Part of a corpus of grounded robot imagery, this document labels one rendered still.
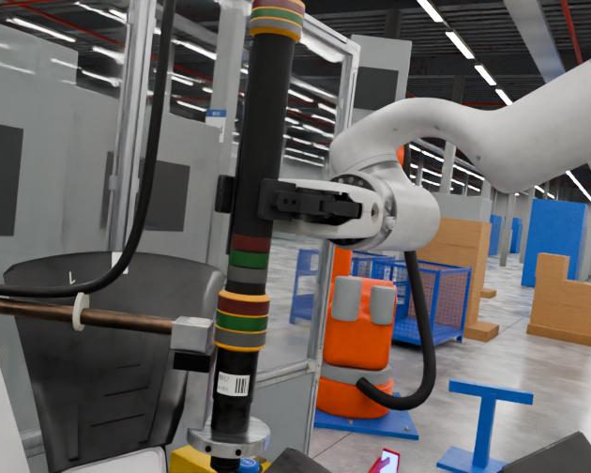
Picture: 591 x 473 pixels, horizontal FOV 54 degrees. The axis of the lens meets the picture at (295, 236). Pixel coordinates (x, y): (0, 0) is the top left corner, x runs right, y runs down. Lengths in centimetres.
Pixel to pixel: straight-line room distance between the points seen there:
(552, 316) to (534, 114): 906
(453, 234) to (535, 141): 781
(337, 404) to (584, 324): 587
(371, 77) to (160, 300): 385
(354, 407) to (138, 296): 380
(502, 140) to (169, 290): 37
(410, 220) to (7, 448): 51
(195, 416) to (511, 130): 40
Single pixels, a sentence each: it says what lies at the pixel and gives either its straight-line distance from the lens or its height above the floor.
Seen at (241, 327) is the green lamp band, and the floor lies 140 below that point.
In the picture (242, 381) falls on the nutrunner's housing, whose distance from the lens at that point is 49.
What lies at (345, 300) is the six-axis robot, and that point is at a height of 88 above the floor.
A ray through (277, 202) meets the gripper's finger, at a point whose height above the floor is 150.
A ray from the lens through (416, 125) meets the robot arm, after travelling 66.
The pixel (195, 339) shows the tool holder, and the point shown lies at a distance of 49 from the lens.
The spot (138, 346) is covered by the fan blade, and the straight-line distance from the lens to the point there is 58.
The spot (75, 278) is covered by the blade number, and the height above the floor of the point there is 140.
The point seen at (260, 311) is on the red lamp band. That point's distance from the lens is 48.
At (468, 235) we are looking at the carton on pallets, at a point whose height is 139.
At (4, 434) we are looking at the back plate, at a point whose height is 121.
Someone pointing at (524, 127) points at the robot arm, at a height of 160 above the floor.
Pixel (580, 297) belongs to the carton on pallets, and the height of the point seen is 67.
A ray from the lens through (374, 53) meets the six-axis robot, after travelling 442.
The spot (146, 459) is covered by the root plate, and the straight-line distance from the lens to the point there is 54.
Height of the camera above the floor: 150
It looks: 3 degrees down
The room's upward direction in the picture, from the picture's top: 7 degrees clockwise
